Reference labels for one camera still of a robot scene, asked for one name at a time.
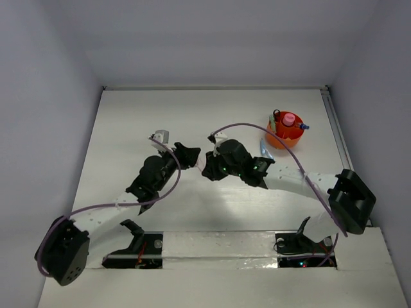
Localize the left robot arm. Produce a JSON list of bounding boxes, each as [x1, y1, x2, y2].
[[35, 140, 201, 286]]

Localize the aluminium rail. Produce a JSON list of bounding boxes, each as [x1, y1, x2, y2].
[[320, 87, 354, 170]]

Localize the pink highlighter pen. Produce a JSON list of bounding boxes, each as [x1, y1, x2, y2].
[[197, 159, 205, 171]]

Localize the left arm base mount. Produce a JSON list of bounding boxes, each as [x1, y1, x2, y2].
[[101, 219, 164, 270]]

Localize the blue highlighter pen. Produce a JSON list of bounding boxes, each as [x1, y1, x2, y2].
[[259, 138, 274, 160]]

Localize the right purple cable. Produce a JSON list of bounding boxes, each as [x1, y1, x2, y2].
[[210, 123, 348, 267]]

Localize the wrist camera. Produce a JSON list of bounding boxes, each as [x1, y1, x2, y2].
[[207, 132, 228, 150], [148, 130, 170, 152]]

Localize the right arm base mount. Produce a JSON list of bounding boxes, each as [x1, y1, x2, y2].
[[273, 217, 337, 268]]

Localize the orange round container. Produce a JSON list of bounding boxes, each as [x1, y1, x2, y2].
[[265, 110, 305, 150]]

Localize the green highlighter pen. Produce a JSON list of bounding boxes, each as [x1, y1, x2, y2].
[[269, 114, 277, 134]]

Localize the purple cable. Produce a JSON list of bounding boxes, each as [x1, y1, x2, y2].
[[33, 137, 181, 277], [210, 123, 348, 267]]

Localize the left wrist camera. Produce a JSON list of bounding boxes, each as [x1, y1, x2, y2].
[[148, 130, 170, 152]]

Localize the black scissors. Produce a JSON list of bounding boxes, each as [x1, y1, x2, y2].
[[273, 109, 281, 121]]

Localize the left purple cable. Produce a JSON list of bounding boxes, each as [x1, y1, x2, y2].
[[33, 137, 181, 277]]

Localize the pink glue bottle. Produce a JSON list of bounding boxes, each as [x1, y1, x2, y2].
[[282, 113, 295, 127]]

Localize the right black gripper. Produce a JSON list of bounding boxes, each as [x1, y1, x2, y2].
[[203, 148, 243, 180]]

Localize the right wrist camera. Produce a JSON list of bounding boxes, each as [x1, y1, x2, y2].
[[207, 132, 228, 150]]

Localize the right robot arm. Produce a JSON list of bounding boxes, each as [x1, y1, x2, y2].
[[202, 139, 376, 252]]

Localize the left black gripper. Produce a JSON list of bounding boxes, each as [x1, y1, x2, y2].
[[153, 143, 198, 192]]

